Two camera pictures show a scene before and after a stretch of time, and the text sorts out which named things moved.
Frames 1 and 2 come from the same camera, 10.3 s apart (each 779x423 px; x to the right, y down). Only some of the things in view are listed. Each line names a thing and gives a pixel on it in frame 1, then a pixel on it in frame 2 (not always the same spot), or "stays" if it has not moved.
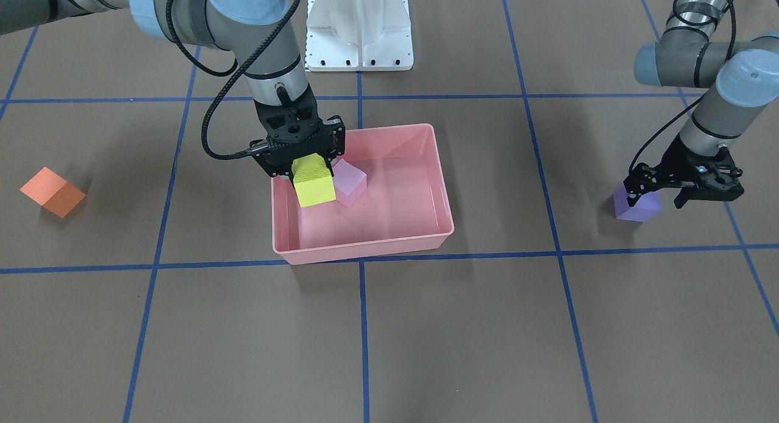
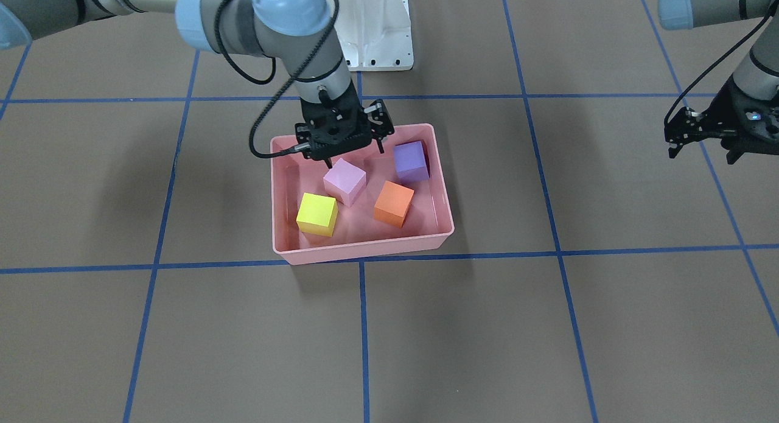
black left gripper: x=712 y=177 to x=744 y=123
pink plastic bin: x=405 y=207 stays
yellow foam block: x=313 y=182 to x=317 y=215
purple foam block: x=647 y=207 to x=411 y=162
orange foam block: x=53 y=192 to x=393 y=204
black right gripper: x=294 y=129 to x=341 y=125
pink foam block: x=350 y=182 stays
